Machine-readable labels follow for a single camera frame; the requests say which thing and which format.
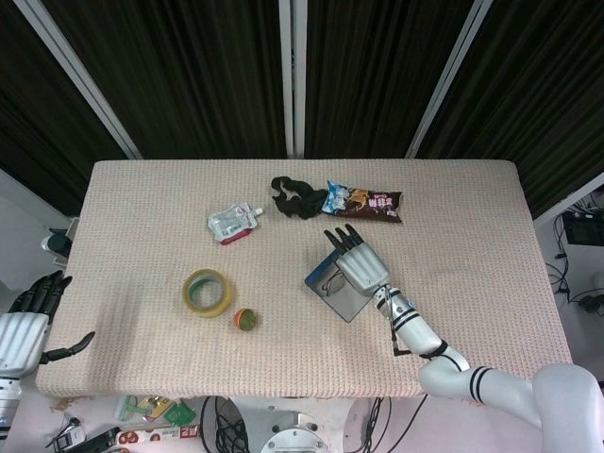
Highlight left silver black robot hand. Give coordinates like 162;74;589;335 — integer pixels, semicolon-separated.
0;270;97;375

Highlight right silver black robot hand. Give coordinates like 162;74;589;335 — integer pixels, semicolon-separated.
323;224;393;297

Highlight wire-frame eyeglasses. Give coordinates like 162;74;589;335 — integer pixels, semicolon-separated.
321;271;349;298

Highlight grey blue-edged box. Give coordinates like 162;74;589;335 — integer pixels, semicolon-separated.
304;248;379;325

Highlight round white robot base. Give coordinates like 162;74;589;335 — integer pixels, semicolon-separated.
260;409;332;453

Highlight brown blue snack bag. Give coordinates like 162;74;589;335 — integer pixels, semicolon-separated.
320;179;404;224

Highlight black crumpled cloth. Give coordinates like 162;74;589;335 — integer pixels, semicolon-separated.
270;175;329;222

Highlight grey dark round caster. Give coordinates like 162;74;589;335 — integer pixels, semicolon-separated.
41;227;79;255

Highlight black handheld device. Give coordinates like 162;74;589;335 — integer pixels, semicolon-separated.
45;426;122;453

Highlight orange green small ball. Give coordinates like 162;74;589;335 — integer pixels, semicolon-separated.
233;308;260;333

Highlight green white packet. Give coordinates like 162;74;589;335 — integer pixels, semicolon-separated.
114;394;164;422

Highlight silver red drink pouch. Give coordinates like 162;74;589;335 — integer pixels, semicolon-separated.
208;201;266;246

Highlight yellowish clear tape roll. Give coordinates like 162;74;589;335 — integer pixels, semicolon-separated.
182;268;234;319

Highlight beige woven tablecloth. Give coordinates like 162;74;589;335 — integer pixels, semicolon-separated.
35;159;575;402

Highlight red white flat box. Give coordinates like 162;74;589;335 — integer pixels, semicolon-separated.
116;426;200;445

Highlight green circuit board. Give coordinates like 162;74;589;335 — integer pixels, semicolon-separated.
161;400;197;427

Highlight dark curtain panel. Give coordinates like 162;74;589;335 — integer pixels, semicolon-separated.
418;0;604;219
41;0;289;161
0;0;129;216
305;0;478;160

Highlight white partition post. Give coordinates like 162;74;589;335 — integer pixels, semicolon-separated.
404;0;495;159
532;172;604;222
292;0;309;159
12;0;143;160
277;0;296;159

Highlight black floor cable bundle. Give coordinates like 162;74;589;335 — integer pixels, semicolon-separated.
200;395;252;453

